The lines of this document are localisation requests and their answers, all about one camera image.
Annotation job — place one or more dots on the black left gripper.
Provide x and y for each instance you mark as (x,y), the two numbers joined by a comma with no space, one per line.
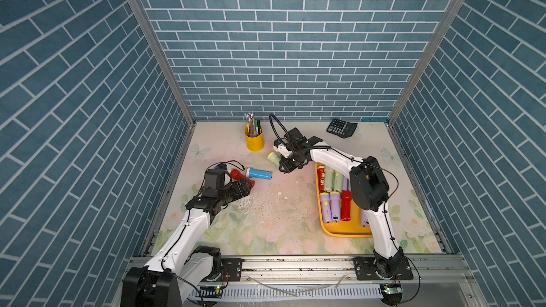
(237,192)

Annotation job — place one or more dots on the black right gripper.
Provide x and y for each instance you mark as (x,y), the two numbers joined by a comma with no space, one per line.
(284,165)

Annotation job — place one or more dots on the green flashlight horizontal top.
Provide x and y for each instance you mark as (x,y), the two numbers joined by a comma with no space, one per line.
(274,158)

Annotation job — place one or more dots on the red flashlight with white logo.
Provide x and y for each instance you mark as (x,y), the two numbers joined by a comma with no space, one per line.
(320,178)

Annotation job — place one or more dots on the blue flashlight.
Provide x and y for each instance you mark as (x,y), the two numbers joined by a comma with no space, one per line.
(258,174)

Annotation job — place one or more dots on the green flashlight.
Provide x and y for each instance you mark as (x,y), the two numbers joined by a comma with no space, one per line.
(329,176)
(338,182)

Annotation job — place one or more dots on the purple flashlight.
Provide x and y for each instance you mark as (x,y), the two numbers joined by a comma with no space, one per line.
(325,202)
(335,198)
(346,185)
(364,219)

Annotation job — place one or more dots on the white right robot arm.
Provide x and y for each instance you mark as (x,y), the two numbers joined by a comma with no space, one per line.
(369,189)

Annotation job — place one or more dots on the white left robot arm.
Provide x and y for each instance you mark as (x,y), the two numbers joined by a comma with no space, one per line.
(174,273)

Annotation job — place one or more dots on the yellow pen holder cup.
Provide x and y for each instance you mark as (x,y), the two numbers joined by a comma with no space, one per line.
(254,143)

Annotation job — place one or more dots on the pens in cup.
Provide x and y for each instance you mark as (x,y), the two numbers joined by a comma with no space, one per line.
(253,128)

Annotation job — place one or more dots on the black desk calculator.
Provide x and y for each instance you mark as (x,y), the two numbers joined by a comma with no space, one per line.
(342,128)

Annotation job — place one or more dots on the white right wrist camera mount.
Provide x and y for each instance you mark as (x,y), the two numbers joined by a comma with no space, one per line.
(280,148)

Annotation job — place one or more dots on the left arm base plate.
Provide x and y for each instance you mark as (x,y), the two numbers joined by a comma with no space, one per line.
(205,267)

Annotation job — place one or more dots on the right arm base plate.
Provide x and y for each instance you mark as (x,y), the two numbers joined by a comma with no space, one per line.
(370,268)

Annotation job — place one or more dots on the aluminium front rail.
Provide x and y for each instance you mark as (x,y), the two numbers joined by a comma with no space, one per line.
(439,280)

